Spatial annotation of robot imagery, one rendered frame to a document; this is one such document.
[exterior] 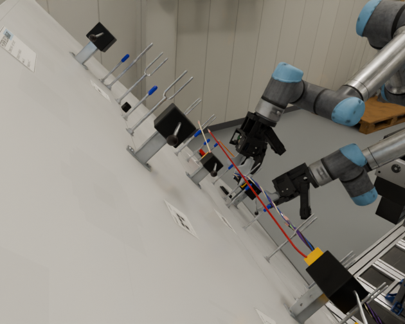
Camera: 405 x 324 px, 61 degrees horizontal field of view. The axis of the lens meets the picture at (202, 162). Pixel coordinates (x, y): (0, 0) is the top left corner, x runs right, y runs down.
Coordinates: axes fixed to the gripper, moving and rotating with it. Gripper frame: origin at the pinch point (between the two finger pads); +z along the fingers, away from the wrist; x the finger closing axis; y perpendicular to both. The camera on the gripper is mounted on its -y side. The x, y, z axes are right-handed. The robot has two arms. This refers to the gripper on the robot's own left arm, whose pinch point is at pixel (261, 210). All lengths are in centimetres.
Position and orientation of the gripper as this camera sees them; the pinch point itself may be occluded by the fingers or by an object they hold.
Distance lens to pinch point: 116.5
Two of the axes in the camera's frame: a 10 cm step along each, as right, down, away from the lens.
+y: -4.7, -8.7, 1.2
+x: -3.7, 0.7, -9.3
